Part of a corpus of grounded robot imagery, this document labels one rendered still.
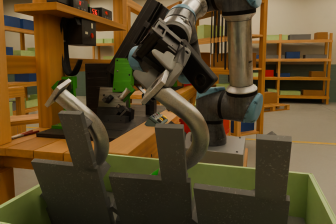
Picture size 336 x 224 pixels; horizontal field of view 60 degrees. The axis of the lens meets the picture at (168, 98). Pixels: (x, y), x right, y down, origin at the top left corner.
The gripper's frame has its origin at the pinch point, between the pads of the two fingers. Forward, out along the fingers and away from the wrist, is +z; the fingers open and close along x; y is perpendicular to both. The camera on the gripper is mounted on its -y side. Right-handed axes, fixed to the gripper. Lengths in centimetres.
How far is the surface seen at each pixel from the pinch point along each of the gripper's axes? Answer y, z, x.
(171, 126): -3.6, 4.7, -1.2
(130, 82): -7, -104, -73
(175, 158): -8.2, 5.3, -5.5
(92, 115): 6.2, -1.5, -14.7
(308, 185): -46.2, -13.7, -4.0
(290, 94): -503, -809, -209
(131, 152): -18, -40, -55
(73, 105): 10.0, -1.2, -15.1
